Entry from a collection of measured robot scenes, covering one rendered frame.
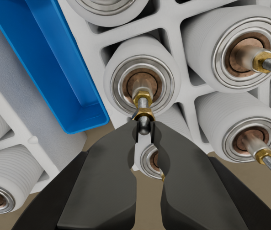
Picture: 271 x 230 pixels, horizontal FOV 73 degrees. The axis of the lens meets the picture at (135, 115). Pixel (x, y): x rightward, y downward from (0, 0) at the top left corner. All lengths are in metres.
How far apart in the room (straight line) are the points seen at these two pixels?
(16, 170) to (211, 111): 0.35
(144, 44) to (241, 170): 0.60
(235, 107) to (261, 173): 0.51
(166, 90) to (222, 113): 0.10
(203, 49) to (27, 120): 0.32
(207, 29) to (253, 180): 0.63
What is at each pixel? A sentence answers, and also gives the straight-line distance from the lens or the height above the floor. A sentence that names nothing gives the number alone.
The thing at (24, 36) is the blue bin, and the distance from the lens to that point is 0.44.
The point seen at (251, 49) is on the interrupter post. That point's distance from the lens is 0.22.
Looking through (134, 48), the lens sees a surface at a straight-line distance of 0.21.
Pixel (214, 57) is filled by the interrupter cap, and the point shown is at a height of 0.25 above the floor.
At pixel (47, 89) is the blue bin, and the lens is 0.42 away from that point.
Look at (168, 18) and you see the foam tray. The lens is 0.28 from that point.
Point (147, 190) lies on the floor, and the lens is 0.72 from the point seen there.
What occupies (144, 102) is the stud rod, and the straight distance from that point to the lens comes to 0.17.
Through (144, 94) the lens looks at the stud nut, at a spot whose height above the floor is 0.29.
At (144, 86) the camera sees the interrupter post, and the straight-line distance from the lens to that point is 0.19.
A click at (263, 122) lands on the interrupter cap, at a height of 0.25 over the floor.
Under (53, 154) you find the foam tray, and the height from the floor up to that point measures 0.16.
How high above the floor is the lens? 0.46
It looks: 62 degrees down
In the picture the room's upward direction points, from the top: 178 degrees counter-clockwise
